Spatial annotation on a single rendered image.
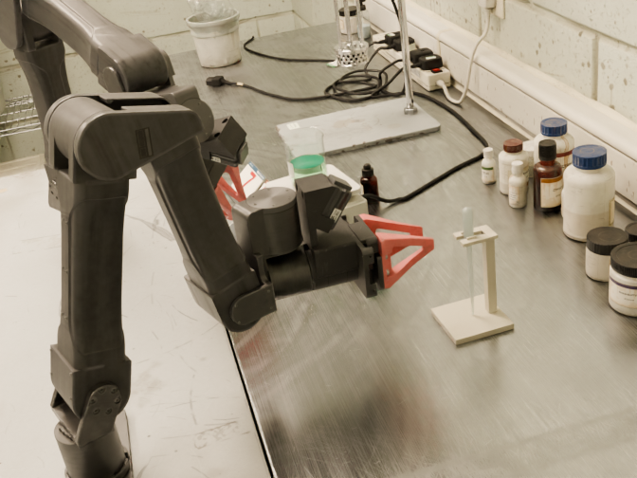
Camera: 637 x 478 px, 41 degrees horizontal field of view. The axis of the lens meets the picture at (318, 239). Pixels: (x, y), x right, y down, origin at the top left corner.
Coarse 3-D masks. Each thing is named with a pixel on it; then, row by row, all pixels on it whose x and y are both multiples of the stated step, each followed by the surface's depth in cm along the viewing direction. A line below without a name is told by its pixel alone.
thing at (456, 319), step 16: (464, 240) 105; (480, 240) 104; (496, 288) 109; (448, 304) 114; (464, 304) 113; (480, 304) 113; (496, 304) 111; (448, 320) 111; (464, 320) 110; (480, 320) 110; (496, 320) 109; (464, 336) 107; (480, 336) 108
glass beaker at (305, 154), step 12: (300, 132) 133; (312, 132) 133; (288, 144) 129; (300, 144) 128; (312, 144) 128; (288, 156) 130; (300, 156) 129; (312, 156) 129; (324, 156) 131; (288, 168) 132; (300, 168) 130; (312, 168) 130; (324, 168) 131
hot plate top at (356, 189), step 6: (330, 168) 138; (336, 168) 138; (336, 174) 136; (342, 174) 136; (276, 180) 137; (282, 180) 137; (288, 180) 136; (348, 180) 133; (264, 186) 136; (270, 186) 135; (276, 186) 135; (282, 186) 135; (288, 186) 134; (354, 186) 131; (354, 192) 130
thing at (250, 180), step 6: (246, 168) 157; (246, 174) 156; (252, 174) 154; (246, 180) 155; (252, 180) 153; (258, 180) 152; (246, 186) 154; (252, 186) 152; (246, 192) 152; (252, 192) 151
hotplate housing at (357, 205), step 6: (354, 198) 132; (360, 198) 131; (348, 204) 131; (354, 204) 131; (360, 204) 131; (366, 204) 132; (348, 210) 130; (354, 210) 131; (360, 210) 131; (366, 210) 132; (348, 216) 131; (354, 222) 132
